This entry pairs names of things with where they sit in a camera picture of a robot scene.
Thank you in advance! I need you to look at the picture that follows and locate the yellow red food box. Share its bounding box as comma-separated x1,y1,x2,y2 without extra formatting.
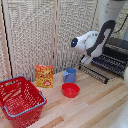
34,64,55,89

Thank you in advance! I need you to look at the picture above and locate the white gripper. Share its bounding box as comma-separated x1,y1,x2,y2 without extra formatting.
80,55,94,65

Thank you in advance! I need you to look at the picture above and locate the black toaster oven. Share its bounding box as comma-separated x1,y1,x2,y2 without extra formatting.
91,37,128,80

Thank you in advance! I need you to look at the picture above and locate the red plastic shopping basket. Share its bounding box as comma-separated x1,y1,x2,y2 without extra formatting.
0,75,48,128

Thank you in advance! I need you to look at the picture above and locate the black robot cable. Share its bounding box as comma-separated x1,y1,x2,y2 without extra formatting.
114,13,128,34

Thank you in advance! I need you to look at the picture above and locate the red plastic bowl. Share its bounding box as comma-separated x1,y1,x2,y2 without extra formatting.
61,82,81,99

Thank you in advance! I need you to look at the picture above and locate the beige woven folding screen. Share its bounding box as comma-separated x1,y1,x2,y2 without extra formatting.
0,0,128,82

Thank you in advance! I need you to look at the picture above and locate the black dish rack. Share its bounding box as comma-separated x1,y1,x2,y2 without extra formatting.
77,63,111,85

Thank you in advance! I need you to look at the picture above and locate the blue mug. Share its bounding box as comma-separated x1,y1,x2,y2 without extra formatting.
62,67,78,84

